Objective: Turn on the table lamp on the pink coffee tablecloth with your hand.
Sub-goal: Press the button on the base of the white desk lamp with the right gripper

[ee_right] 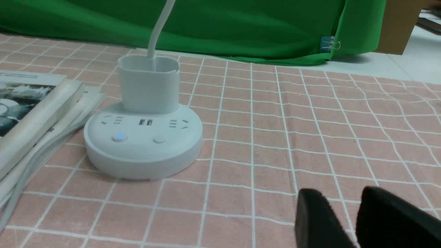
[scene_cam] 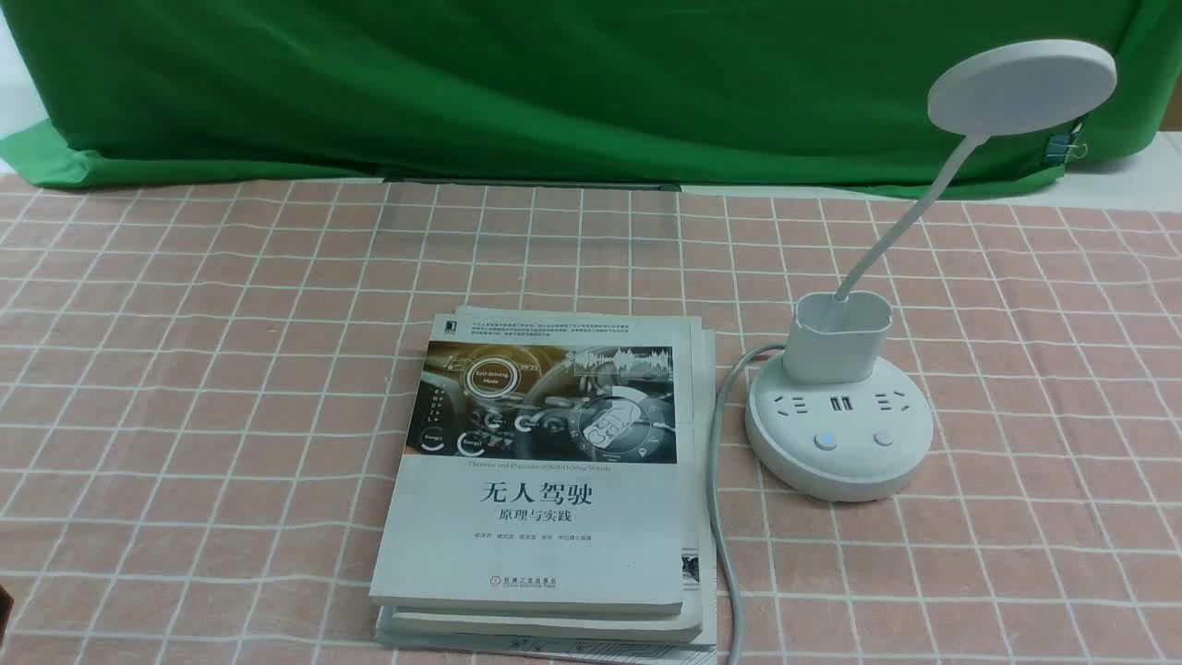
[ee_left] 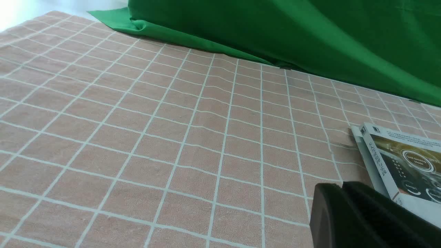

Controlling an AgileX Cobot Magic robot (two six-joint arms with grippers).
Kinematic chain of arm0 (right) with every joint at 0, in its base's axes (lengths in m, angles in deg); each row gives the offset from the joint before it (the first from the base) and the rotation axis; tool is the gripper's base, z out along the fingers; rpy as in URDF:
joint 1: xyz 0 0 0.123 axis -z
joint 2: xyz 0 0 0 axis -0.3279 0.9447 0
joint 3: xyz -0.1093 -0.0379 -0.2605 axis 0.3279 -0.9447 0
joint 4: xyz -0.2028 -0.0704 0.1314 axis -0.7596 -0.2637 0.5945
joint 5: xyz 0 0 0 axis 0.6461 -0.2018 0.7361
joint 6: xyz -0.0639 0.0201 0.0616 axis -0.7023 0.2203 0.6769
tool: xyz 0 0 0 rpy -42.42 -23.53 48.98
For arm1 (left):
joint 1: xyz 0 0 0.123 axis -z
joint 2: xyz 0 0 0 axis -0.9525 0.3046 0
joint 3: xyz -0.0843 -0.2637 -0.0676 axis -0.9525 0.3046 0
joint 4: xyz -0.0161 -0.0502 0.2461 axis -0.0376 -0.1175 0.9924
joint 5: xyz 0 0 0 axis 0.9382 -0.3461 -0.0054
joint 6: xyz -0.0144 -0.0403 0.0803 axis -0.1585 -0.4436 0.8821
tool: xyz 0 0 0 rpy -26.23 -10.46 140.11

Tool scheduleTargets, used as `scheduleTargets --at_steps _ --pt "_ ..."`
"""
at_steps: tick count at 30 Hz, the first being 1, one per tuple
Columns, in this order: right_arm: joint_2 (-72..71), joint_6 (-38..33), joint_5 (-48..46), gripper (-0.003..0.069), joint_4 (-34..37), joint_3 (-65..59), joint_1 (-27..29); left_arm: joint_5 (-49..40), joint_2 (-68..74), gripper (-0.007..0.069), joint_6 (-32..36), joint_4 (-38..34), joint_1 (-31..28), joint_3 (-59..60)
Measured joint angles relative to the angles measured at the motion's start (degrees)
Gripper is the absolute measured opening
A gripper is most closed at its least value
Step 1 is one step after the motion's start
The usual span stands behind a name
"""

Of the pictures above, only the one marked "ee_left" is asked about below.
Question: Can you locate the green backdrop cloth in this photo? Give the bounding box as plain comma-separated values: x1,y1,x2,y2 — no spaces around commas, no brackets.
90,0,441,106

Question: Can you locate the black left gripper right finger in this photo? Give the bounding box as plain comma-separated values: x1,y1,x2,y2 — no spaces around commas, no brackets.
342,182,441,248

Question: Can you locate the pink checkered tablecloth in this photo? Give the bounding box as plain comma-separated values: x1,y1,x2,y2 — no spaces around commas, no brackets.
0,11,440,248

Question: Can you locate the lower white book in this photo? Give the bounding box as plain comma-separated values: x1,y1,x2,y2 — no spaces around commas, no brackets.
350,125,389,198

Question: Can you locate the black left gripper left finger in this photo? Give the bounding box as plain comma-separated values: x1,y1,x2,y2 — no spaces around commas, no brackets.
310,183,379,248

